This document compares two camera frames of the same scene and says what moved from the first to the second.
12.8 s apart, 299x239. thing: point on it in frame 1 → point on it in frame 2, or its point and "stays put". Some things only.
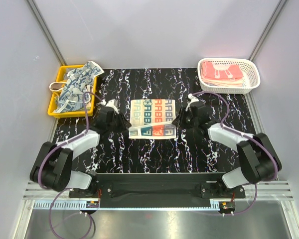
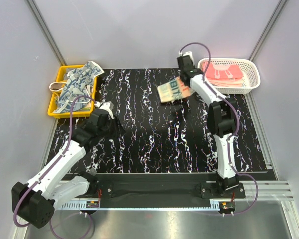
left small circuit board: x=92 y=204 stays put
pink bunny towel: x=222 y=70 stays put
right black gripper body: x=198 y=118 → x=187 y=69
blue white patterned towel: x=71 y=94 stays put
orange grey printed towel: x=152 y=119 → x=174 y=90
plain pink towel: x=232 y=82 stays put
